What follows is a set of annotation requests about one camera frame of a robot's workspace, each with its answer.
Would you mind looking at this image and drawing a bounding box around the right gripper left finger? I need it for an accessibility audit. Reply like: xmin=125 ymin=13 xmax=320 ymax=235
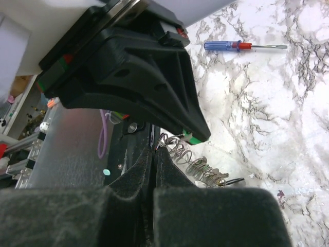
xmin=1 ymin=148 xmax=152 ymax=246

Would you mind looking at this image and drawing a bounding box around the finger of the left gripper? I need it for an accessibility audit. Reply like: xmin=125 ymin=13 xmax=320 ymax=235
xmin=59 ymin=28 xmax=211 ymax=142

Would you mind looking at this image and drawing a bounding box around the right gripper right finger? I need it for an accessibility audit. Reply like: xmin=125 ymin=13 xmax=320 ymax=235
xmin=153 ymin=148 xmax=291 ymax=246

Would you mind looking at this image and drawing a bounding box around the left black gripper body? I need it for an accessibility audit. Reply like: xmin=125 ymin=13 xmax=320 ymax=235
xmin=38 ymin=1 xmax=190 ymax=108

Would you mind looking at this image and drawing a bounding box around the keyring bunch with tags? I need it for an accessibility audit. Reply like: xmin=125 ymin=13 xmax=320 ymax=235
xmin=157 ymin=133 xmax=245 ymax=188

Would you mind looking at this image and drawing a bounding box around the green key tag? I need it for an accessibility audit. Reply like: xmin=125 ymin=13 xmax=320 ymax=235
xmin=181 ymin=130 xmax=202 ymax=145

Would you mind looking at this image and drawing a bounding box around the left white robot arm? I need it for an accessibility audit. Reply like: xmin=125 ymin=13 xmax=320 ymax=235
xmin=37 ymin=1 xmax=229 ymax=145

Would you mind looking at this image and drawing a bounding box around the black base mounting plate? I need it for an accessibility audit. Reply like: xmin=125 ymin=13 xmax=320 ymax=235
xmin=104 ymin=113 xmax=160 ymax=185

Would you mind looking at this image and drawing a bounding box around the blue red screwdriver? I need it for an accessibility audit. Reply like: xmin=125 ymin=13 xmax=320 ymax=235
xmin=204 ymin=40 xmax=287 ymax=52

